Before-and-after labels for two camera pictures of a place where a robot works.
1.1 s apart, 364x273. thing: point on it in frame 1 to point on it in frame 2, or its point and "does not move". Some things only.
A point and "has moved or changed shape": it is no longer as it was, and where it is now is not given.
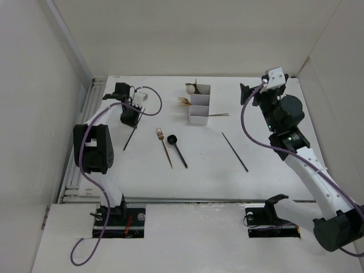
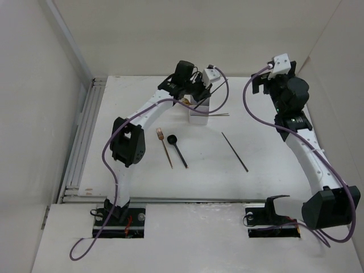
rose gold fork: x=161 y=137 does not move
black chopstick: x=129 y=139 has moved or changed shape
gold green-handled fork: x=183 y=102 does not move
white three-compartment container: x=198 y=110 does not move
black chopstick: x=234 y=152 does not move
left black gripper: x=133 y=123 to x=204 y=92
